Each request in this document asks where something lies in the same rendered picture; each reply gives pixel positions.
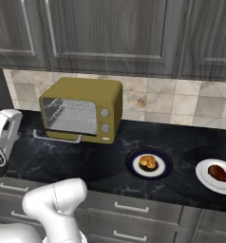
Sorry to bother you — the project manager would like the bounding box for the silver cupboard door handle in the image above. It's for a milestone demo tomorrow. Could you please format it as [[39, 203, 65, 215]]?
[[44, 0, 59, 59]]

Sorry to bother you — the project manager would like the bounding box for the silver drawer handle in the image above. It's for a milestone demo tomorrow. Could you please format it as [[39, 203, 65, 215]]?
[[112, 229, 148, 243], [113, 201, 150, 214], [10, 210, 28, 220], [0, 182, 30, 194]]

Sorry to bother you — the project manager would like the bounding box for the dark blue rimmed plate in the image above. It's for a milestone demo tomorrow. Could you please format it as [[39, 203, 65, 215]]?
[[124, 146, 175, 181]]

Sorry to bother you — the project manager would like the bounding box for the white plate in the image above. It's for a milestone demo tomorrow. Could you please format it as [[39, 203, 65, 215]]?
[[195, 159, 226, 196]]

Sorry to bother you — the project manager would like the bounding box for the glass toaster oven door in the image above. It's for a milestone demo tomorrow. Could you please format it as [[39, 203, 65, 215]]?
[[41, 96, 99, 138]]

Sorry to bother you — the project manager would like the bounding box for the olive toaster oven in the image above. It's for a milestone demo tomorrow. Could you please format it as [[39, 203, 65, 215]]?
[[38, 76, 123, 145]]

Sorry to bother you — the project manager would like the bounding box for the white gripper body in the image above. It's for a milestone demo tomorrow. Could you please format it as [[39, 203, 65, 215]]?
[[2, 108, 24, 157]]

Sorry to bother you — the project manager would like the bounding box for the golden bread roll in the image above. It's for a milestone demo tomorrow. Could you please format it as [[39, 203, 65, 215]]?
[[139, 154, 158, 171]]

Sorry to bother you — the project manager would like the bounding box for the grey drawer front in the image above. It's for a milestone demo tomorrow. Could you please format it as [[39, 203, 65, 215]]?
[[190, 207, 226, 243], [0, 198, 28, 224], [0, 177, 56, 205], [81, 189, 184, 226], [75, 211, 183, 243]]

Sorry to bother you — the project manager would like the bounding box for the silver toaster oven door handle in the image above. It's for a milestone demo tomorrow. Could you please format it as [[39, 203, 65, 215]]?
[[32, 128, 83, 144]]

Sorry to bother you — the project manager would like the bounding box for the grey wood cupboard door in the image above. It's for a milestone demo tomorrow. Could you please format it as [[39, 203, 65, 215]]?
[[39, 0, 189, 79], [177, 0, 226, 83], [0, 0, 52, 71]]

